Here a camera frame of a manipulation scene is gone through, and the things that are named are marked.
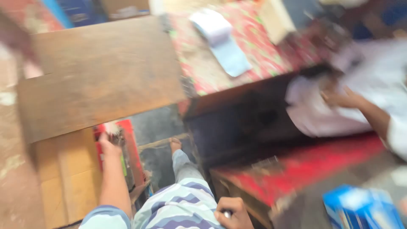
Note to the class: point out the person's left fingers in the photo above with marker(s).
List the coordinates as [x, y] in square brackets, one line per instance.
[102, 138]

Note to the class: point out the person's grey trouser leg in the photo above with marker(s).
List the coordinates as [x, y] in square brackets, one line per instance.
[186, 168]

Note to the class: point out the brown wooden board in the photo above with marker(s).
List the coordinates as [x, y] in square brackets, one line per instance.
[97, 78]

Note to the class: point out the person's left hand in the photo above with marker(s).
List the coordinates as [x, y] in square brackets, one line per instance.
[108, 148]

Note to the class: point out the person's striped shirt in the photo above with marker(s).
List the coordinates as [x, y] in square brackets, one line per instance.
[178, 206]

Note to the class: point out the blue and white carton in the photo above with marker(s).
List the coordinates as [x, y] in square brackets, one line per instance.
[361, 208]

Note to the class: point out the person's right hand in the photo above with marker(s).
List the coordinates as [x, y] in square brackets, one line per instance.
[234, 213]

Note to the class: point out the blue plastic crate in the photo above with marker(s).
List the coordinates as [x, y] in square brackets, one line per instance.
[74, 11]

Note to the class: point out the white and blue paper roll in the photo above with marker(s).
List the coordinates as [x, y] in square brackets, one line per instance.
[221, 41]

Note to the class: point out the red topped wooden stool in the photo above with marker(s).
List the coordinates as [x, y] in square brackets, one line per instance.
[295, 173]

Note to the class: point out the white tuft in red box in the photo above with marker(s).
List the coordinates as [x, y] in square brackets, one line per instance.
[111, 128]

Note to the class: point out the red open box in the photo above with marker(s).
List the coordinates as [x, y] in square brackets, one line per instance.
[132, 152]

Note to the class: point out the small silver metal object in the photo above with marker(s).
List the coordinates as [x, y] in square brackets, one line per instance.
[227, 214]

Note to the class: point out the person's bare foot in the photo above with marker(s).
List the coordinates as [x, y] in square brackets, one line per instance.
[175, 144]

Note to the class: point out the beige cardboard packet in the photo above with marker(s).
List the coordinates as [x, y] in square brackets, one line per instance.
[277, 19]

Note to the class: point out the dark wooden desk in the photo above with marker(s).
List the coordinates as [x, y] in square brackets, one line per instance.
[248, 127]

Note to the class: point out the person's right fingers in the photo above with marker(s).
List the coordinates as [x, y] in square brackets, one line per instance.
[222, 213]

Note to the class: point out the brown cardboard box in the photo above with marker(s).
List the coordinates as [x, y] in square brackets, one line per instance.
[66, 173]

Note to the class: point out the red floral table cover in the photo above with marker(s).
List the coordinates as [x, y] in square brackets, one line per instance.
[235, 54]

